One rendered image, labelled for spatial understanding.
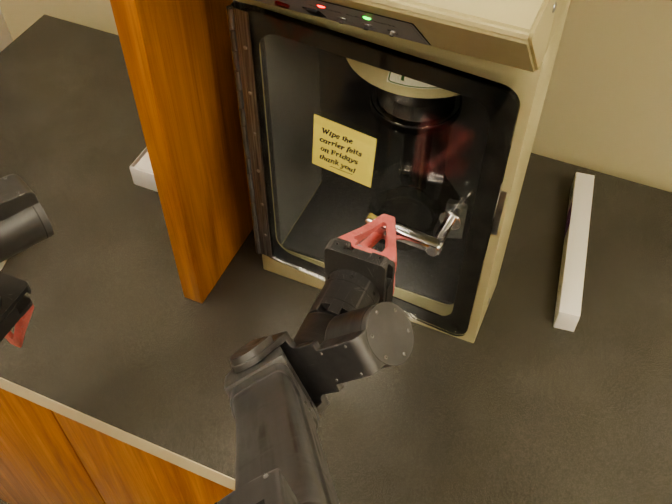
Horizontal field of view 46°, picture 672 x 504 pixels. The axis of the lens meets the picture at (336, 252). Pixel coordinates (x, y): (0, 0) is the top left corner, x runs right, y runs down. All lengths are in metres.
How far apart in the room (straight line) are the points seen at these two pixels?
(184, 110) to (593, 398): 0.63
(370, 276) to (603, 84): 0.63
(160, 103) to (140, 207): 0.42
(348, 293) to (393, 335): 0.09
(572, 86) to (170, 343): 0.72
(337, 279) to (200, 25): 0.32
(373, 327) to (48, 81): 1.00
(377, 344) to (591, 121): 0.74
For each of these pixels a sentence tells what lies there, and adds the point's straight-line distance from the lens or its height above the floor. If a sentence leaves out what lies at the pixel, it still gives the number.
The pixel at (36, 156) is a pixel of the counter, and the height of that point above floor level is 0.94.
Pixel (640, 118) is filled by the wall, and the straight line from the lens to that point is 1.31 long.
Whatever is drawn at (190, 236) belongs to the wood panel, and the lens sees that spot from 1.02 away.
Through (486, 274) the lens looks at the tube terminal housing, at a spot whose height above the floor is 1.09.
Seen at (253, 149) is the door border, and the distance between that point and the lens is 0.96.
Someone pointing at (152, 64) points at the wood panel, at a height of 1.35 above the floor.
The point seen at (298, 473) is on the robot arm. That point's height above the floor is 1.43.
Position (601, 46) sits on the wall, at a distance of 1.25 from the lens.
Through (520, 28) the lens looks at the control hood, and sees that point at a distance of 0.60.
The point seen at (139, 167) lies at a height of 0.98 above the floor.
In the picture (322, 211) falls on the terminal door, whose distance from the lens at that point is 0.97.
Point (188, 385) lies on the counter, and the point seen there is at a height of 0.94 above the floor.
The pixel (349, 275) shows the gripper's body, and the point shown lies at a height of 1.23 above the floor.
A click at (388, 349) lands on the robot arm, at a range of 0.69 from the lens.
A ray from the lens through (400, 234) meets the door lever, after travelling 0.85.
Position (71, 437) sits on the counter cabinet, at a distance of 1.30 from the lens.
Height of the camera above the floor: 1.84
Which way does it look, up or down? 51 degrees down
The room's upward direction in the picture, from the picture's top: straight up
